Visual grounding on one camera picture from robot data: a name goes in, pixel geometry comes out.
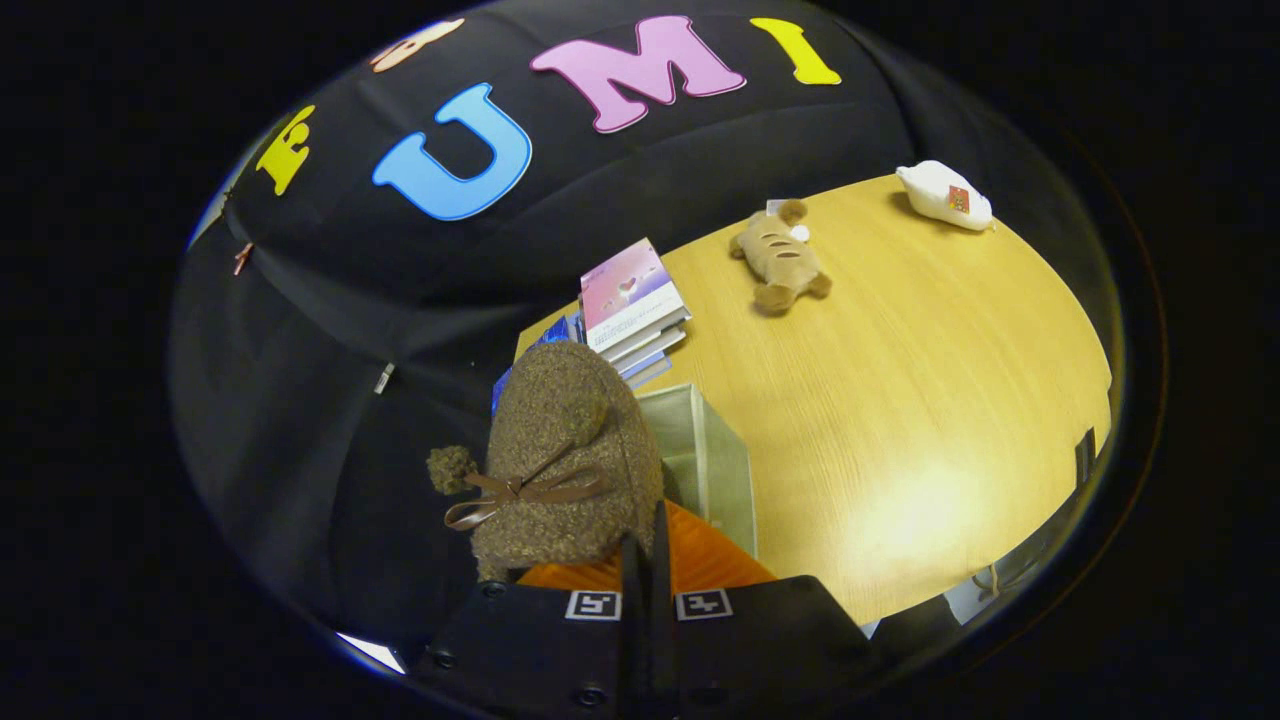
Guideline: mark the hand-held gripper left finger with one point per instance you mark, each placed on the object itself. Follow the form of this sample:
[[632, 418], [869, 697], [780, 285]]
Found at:
[[633, 620]]

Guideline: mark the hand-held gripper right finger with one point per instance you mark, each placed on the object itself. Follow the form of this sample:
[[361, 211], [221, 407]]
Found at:
[[662, 620]]

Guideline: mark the pale green fabric storage box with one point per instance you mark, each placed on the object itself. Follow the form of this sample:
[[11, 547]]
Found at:
[[710, 460]]

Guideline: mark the brown fuzzy shoe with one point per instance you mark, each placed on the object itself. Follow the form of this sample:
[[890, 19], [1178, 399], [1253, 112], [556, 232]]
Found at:
[[560, 420]]

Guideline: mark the pale blue book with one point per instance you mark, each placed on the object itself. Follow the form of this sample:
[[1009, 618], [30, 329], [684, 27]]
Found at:
[[648, 370]]

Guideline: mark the grey cover book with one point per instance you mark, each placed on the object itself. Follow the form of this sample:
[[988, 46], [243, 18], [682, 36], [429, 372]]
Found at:
[[650, 345]]

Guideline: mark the dark blue book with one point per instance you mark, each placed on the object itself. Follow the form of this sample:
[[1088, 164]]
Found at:
[[560, 330]]

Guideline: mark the pink cover book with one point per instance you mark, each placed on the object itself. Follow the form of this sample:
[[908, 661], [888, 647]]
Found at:
[[625, 285]]

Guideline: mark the silver clip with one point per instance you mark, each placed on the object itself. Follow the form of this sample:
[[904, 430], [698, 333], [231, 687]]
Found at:
[[384, 378]]

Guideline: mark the brown bread plush toy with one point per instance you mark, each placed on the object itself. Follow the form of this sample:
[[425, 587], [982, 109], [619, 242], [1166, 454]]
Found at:
[[780, 260]]

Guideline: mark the white plush toy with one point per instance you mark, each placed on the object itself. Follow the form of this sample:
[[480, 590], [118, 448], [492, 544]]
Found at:
[[935, 190]]

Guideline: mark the orange clip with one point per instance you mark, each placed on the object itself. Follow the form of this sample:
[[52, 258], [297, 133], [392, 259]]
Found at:
[[242, 260]]

